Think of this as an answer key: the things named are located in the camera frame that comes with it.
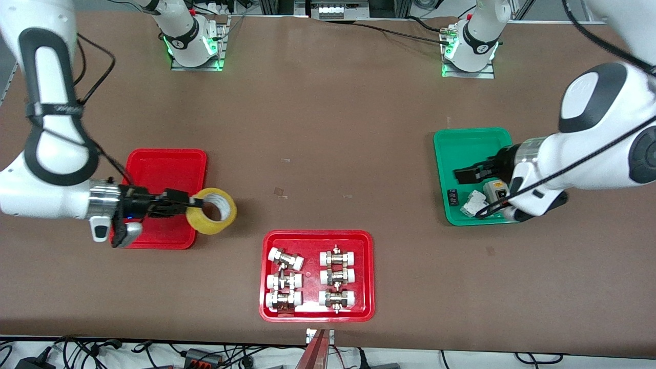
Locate white crumpled item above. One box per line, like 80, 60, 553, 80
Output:
460, 190, 488, 217

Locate green plastic tray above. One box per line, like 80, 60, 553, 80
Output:
433, 127, 518, 227

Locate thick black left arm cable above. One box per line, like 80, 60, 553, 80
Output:
561, 0, 656, 77

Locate yellow packing tape roll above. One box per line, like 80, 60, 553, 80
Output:
186, 188, 238, 236

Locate black cable across table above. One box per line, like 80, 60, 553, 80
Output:
354, 19, 457, 47

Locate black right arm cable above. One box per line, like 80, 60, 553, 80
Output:
26, 36, 135, 188

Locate grey electronics box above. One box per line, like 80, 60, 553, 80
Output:
310, 0, 370, 21

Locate white box with yellow label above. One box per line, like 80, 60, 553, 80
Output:
483, 179, 510, 204

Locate empty red plastic tray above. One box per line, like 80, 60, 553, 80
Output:
109, 148, 208, 250

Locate red wooden beam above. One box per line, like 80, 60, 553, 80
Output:
295, 329, 334, 369

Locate black power adapter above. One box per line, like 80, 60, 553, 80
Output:
15, 356, 54, 369

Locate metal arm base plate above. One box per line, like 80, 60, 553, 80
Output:
171, 15, 230, 71
442, 26, 496, 79

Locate red tray holding valves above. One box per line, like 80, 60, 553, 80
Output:
259, 230, 376, 323

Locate black adapter with orange ports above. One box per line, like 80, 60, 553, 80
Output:
184, 348, 226, 369

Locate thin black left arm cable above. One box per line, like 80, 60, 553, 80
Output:
477, 117, 656, 220

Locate metal valve with white caps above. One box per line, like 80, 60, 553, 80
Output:
318, 288, 357, 313
265, 290, 303, 312
266, 273, 303, 291
319, 246, 357, 267
268, 247, 305, 271
320, 268, 356, 286

